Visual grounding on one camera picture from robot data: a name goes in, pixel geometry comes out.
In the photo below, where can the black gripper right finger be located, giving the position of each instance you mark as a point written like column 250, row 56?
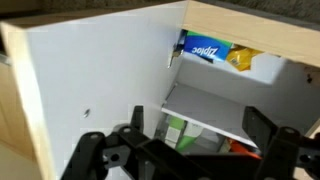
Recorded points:
column 290, row 153

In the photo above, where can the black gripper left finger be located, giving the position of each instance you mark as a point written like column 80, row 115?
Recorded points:
column 133, row 156

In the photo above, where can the wooden cabinet door white inside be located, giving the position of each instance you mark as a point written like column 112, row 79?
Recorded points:
column 100, row 66

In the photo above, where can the orange package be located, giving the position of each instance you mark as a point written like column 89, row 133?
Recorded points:
column 243, row 149

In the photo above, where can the green white package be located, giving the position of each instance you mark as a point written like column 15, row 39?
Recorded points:
column 181, row 133

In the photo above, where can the yellow plastic bag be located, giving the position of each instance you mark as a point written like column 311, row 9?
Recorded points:
column 241, row 58

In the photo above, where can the blue Ziploc box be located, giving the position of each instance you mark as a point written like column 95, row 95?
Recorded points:
column 206, row 48

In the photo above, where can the wooden wall cabinet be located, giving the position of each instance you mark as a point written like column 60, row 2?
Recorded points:
column 253, row 30

